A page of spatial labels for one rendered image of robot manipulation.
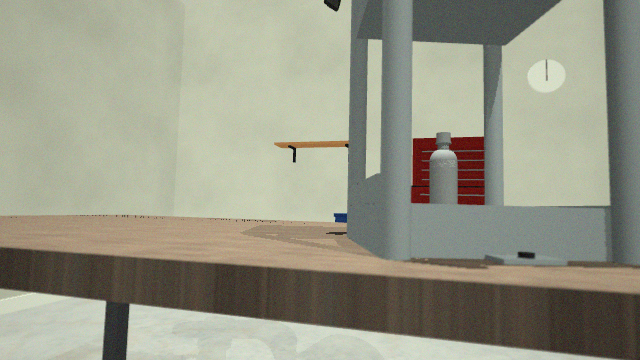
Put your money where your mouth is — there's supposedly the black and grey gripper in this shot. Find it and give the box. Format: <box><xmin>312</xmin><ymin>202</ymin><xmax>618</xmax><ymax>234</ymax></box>
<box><xmin>324</xmin><ymin>0</ymin><xmax>341</xmax><ymax>12</ymax></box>

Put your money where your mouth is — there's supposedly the pale grey shelving unit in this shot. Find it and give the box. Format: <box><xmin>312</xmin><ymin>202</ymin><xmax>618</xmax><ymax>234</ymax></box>
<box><xmin>347</xmin><ymin>0</ymin><xmax>640</xmax><ymax>266</ymax></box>

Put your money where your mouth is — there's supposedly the grey bottle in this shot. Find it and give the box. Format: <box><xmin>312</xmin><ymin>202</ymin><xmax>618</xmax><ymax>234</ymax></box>
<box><xmin>429</xmin><ymin>132</ymin><xmax>458</xmax><ymax>204</ymax></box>

